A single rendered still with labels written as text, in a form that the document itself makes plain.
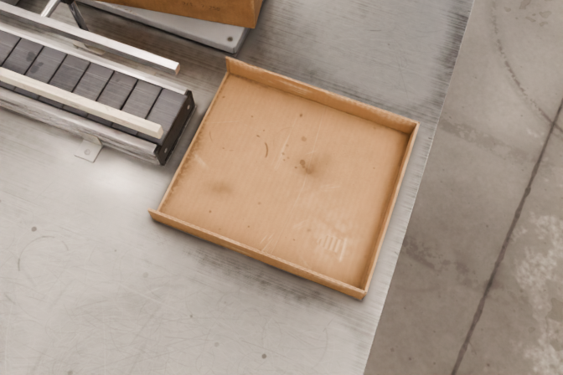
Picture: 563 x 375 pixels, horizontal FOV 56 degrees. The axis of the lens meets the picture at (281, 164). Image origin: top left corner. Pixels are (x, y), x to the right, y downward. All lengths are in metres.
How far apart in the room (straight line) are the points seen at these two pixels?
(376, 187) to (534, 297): 1.04
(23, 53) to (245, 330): 0.51
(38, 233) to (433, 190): 1.23
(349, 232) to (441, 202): 1.00
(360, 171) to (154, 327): 0.35
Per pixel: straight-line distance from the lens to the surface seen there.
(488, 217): 1.75
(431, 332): 1.61
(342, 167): 0.77
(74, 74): 0.82
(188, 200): 0.75
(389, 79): 0.86
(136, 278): 0.73
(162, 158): 0.76
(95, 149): 0.81
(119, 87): 0.79
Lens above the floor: 1.53
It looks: 66 degrees down
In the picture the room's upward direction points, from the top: 4 degrees clockwise
